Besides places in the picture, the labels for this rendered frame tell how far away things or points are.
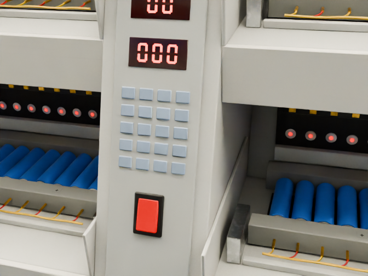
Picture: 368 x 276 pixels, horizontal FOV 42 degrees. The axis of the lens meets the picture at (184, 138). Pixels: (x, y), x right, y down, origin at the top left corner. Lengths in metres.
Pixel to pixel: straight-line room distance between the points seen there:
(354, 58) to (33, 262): 0.32
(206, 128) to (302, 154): 0.18
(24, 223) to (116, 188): 0.14
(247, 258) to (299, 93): 0.15
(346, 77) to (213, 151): 0.11
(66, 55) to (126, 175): 0.11
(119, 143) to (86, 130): 0.21
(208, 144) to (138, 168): 0.06
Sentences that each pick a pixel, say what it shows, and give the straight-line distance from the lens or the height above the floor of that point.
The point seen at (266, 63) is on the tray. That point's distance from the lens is 0.35.
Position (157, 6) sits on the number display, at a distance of 0.37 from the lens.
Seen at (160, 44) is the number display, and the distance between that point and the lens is 0.36.
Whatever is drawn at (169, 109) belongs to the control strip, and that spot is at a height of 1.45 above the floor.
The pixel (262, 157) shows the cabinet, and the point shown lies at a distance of 0.56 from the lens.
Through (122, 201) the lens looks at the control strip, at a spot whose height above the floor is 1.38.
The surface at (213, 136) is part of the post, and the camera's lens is 0.36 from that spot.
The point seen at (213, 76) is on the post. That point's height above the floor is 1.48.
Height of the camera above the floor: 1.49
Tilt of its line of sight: 9 degrees down
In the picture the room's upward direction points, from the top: 4 degrees clockwise
